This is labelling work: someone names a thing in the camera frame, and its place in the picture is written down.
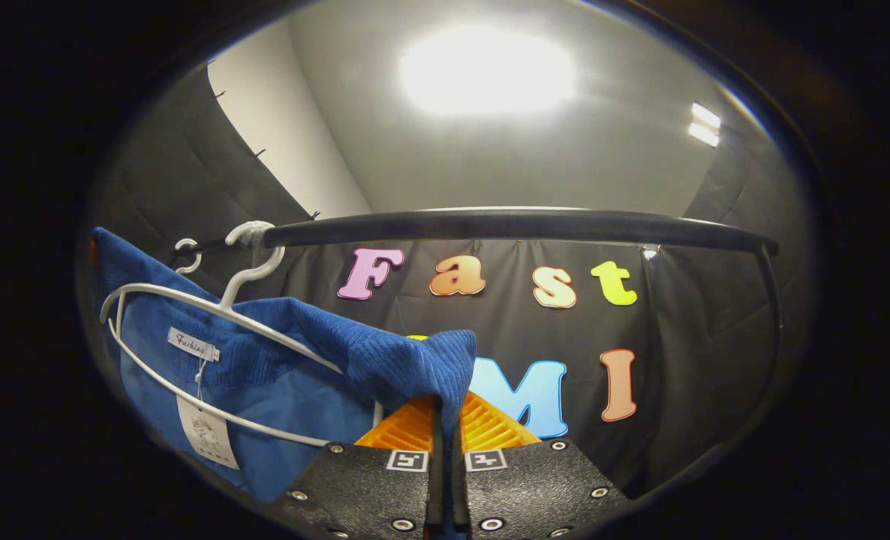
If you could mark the large round ceiling light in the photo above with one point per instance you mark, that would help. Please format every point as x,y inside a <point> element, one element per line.
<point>486,71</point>

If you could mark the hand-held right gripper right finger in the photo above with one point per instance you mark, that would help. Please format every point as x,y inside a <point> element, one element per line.
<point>535,487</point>

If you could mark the black backdrop cloth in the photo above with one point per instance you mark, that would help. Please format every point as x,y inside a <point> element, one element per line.
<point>715,337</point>

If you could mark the small ceiling light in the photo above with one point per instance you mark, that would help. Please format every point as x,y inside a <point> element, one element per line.
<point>649,251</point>

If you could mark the black clothes rack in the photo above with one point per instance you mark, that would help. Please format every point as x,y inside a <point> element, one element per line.
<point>490,225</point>

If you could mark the square ceiling light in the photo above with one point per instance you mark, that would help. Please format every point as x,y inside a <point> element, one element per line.
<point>704,135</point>
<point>707,115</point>

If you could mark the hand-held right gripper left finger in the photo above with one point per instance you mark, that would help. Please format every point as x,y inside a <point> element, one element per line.
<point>370,495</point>

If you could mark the white clothes hanger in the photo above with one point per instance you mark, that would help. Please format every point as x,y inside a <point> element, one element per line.
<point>242,281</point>
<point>198,261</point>

